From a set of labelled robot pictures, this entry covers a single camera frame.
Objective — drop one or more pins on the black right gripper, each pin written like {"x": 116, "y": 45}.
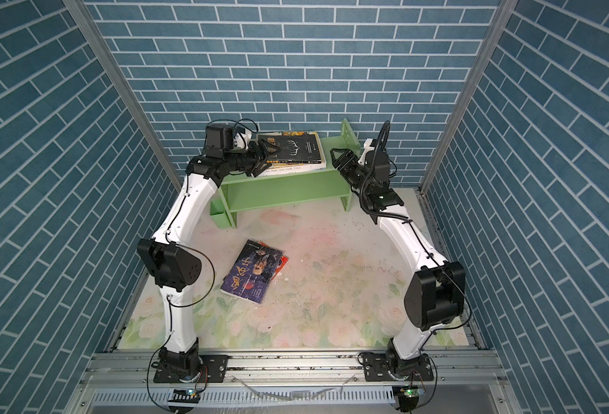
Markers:
{"x": 350, "y": 158}

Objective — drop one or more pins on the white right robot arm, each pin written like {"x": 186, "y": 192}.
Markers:
{"x": 435, "y": 294}

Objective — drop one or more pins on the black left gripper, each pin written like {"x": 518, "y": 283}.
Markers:
{"x": 257, "y": 159}

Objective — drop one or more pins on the metal corner frame post left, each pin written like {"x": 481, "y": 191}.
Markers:
{"x": 84, "y": 21}

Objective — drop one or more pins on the red manga comic book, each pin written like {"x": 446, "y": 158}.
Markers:
{"x": 267, "y": 265}

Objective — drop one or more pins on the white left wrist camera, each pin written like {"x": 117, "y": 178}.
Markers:
{"x": 242, "y": 140}

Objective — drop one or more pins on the metal corner frame post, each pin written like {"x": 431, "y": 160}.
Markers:
{"x": 84, "y": 21}
{"x": 485, "y": 52}

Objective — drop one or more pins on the metal base rail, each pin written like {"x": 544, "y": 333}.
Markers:
{"x": 456, "y": 380}

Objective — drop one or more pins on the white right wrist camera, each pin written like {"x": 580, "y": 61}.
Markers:
{"x": 368, "y": 146}

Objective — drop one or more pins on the black book yellow text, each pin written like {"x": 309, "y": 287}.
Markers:
{"x": 294, "y": 147}

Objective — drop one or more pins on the green shelf rack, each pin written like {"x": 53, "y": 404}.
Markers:
{"x": 240, "y": 193}

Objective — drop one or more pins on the white book brown stripes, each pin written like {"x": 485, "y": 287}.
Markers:
{"x": 277, "y": 169}

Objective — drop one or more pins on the purple book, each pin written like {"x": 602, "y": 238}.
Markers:
{"x": 241, "y": 282}

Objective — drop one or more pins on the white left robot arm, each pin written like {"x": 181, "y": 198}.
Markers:
{"x": 176, "y": 266}

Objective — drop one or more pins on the metal corner frame post right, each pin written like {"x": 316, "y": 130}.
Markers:
{"x": 485, "y": 52}

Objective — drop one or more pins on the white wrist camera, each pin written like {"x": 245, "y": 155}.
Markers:
{"x": 242, "y": 140}
{"x": 368, "y": 146}

